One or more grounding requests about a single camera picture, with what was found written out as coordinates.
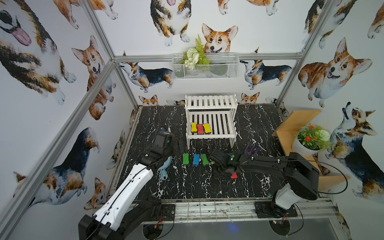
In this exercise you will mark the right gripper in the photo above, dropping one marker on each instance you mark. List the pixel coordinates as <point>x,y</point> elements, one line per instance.
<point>222,162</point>

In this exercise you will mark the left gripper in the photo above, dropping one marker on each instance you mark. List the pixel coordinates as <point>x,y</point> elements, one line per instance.
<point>167,145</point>

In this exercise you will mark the red eraser bottom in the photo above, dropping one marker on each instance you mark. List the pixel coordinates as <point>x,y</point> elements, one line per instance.
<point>200,129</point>
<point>234,176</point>

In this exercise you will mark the green eraser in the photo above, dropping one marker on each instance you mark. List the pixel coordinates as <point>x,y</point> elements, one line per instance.
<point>186,159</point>
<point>204,159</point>

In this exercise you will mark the yellow eraser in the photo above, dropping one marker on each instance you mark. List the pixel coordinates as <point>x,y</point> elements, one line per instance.
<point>207,128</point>
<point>194,128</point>

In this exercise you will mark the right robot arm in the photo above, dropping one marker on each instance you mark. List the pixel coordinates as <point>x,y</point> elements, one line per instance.
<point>301,177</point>

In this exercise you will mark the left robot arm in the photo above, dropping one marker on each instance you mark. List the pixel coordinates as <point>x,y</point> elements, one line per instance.
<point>116,219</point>

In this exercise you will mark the white wooden two-tier shelf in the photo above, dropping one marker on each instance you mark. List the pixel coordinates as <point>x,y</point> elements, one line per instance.
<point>217,110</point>

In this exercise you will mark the wooden corner shelf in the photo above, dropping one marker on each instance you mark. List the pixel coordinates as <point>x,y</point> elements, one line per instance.
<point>286,133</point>

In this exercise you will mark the potted plant red flowers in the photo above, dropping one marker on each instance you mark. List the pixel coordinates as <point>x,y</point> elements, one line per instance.
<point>310,140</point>

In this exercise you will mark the green fern white flowers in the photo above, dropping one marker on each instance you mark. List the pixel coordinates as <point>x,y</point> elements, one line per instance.
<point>195,57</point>

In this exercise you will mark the purple toy rake pink handle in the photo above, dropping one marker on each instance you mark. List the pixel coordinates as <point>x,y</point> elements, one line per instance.
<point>251,150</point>

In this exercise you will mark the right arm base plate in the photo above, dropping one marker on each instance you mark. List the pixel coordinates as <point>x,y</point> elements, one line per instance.
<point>266,209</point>

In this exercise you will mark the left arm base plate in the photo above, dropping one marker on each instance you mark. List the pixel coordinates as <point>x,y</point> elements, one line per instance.
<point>152,213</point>

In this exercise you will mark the white wire wall basket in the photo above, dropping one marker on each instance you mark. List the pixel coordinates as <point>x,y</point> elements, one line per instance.
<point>216,66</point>

